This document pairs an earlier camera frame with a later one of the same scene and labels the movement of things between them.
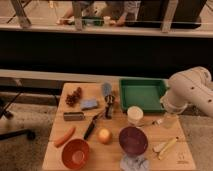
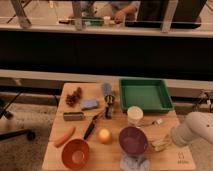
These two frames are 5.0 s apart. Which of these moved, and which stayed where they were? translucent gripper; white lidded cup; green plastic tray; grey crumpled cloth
Moved: translucent gripper
Stayed: grey crumpled cloth; white lidded cup; green plastic tray
